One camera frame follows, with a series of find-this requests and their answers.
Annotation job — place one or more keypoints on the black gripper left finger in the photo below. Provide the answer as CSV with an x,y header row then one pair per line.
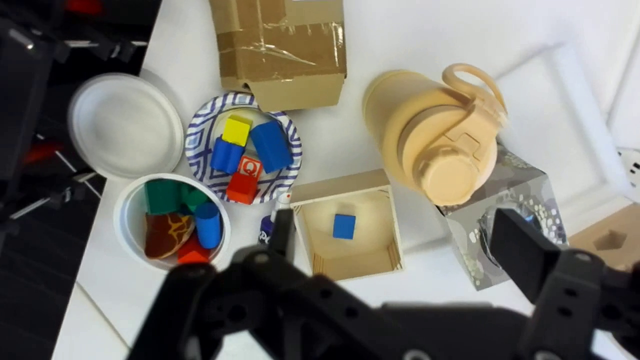
x,y
266,313

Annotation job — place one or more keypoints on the small blue block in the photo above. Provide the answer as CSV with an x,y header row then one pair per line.
x,y
227,157

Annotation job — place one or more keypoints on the red flat block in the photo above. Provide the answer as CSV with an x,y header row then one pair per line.
x,y
192,254

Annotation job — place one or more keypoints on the yellow mustard bottle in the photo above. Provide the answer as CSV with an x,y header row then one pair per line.
x,y
433,140

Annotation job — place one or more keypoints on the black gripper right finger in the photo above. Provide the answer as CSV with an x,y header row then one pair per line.
x,y
581,301

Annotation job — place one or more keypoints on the large blue block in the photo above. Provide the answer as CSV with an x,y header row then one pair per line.
x,y
270,144

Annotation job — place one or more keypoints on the open wooden box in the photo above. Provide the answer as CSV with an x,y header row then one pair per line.
x,y
317,256

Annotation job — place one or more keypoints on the yellow block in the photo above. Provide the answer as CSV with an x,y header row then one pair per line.
x,y
236,130

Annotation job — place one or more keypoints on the green block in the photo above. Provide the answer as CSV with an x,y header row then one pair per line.
x,y
163,196

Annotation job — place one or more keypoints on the blue patterned paper plate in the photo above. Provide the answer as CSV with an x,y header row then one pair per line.
x,y
200,143

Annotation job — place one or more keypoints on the wooden shape sorter cube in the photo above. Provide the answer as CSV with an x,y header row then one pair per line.
x,y
611,240

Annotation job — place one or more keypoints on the white bowl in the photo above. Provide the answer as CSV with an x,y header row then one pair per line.
x,y
128,227

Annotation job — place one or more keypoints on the small blue cube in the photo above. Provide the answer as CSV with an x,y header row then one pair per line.
x,y
344,227

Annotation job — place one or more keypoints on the white plastic tray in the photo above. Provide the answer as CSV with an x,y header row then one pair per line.
x,y
566,120

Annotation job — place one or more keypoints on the blue cylinder block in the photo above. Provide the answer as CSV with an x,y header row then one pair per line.
x,y
209,227

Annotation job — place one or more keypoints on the brown cardboard box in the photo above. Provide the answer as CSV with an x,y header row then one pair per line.
x,y
280,52

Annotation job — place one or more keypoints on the blue marker tube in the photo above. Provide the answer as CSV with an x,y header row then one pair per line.
x,y
266,229

